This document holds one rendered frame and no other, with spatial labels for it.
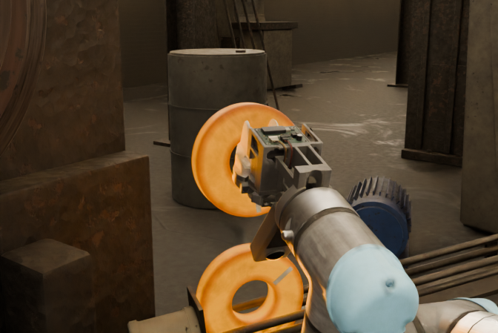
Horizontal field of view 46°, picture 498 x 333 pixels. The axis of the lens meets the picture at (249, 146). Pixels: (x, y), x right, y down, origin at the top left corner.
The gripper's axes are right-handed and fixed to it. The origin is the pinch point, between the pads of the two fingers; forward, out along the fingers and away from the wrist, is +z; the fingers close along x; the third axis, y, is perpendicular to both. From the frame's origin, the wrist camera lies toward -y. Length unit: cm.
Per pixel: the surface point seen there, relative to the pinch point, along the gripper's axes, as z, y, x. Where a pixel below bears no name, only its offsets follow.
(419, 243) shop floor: 124, -128, -141
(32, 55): 0.5, 13.0, 26.5
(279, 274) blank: -6.9, -17.0, -3.8
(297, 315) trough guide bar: -10.5, -21.8, -5.7
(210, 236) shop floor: 165, -139, -47
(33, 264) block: -4.5, -11.7, 28.2
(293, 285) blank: -7.5, -19.0, -5.9
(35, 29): 1.7, 15.7, 25.9
